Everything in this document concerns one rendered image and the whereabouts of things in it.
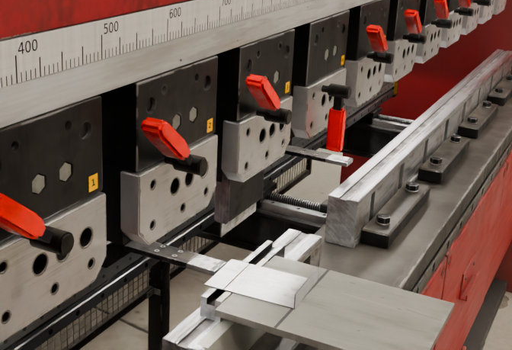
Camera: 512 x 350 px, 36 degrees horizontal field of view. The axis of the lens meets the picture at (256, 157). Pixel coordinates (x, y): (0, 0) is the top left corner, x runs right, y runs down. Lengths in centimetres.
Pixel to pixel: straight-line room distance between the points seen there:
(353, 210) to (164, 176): 74
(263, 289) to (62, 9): 56
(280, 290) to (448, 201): 78
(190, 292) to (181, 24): 240
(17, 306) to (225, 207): 42
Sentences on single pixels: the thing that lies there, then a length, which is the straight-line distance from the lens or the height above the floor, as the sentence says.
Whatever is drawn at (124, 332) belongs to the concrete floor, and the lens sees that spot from 288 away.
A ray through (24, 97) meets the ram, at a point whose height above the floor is 136.
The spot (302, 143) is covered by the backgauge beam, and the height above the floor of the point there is 93.
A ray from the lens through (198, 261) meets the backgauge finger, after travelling 113.
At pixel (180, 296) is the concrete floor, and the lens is 309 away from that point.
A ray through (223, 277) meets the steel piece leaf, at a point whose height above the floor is 100.
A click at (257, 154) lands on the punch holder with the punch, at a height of 120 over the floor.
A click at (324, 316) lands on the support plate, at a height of 100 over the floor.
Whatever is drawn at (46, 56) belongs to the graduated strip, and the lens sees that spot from 62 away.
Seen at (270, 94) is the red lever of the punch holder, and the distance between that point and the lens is 88.
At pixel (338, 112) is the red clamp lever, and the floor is 121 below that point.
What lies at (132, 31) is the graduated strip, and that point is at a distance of 71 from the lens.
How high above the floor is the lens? 152
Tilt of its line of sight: 19 degrees down
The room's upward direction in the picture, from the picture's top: 3 degrees clockwise
